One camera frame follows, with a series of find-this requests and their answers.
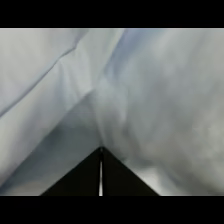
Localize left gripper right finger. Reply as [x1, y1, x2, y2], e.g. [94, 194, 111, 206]
[101, 146, 160, 197]

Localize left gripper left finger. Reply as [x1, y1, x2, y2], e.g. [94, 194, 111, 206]
[40, 146, 102, 197]

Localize white shirt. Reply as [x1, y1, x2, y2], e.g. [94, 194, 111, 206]
[0, 27, 224, 197]

